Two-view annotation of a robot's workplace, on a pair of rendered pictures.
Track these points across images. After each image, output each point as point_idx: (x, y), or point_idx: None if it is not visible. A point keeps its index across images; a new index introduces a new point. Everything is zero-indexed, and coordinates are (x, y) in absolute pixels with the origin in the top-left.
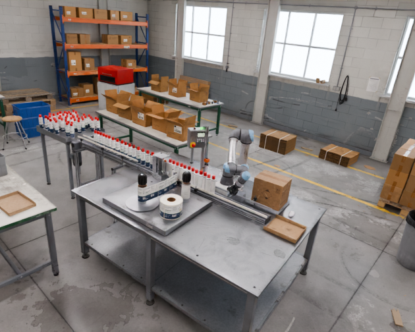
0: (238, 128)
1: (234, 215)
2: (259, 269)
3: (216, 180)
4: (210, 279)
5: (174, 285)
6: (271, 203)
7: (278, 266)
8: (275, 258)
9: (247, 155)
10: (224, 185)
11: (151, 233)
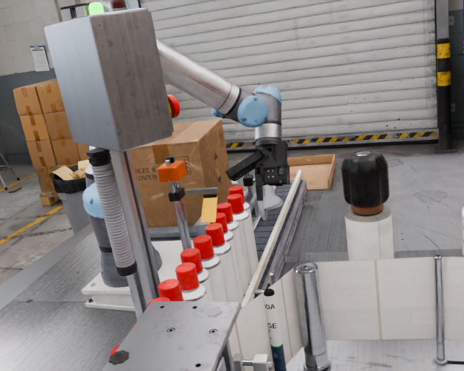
0: (95, 0)
1: (316, 225)
2: None
3: (73, 333)
4: None
5: None
6: (225, 184)
7: (428, 155)
8: (412, 162)
9: None
10: (161, 265)
11: None
